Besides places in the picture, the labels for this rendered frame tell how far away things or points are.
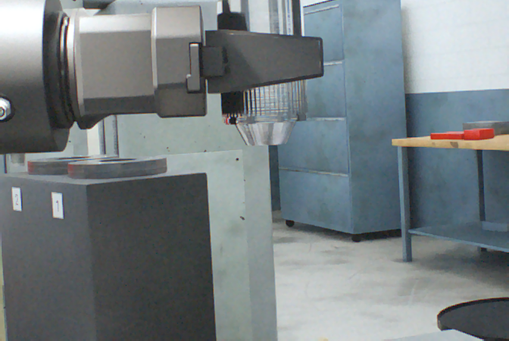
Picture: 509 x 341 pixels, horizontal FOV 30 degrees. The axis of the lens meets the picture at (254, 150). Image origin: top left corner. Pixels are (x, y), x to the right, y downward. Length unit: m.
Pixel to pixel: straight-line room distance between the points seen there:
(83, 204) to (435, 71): 7.11
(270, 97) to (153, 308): 0.38
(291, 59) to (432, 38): 7.41
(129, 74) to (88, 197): 0.34
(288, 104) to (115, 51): 0.09
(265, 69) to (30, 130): 0.12
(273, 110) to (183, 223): 0.36
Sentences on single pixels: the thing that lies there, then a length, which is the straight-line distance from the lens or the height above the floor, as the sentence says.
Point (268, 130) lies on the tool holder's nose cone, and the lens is 0.50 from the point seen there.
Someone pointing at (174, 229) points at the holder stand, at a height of 1.10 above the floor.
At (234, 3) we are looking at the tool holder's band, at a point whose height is 1.26.
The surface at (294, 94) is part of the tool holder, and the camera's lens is 0.50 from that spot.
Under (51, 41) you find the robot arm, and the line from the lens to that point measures 0.50.
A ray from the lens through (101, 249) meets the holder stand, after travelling 0.81.
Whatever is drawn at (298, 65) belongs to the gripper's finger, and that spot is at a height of 1.23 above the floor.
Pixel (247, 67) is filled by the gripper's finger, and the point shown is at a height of 1.23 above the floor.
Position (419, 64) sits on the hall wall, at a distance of 8.05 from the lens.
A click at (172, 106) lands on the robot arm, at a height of 1.21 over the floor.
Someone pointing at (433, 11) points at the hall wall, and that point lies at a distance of 7.87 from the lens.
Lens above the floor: 1.21
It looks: 3 degrees down
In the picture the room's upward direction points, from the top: 3 degrees counter-clockwise
